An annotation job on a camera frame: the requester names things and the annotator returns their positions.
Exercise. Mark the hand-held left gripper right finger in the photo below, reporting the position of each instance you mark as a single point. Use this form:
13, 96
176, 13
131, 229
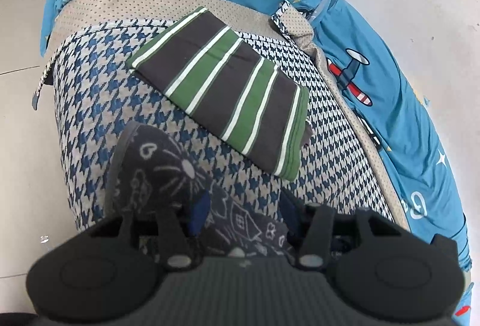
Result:
288, 211

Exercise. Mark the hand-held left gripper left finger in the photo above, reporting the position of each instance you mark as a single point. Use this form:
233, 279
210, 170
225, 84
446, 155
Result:
198, 213

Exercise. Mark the grey doodle print fleece jacket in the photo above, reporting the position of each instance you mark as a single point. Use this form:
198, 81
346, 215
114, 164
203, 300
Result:
161, 168

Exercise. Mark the green grey striped folded shirt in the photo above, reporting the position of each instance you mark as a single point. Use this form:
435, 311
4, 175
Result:
232, 86

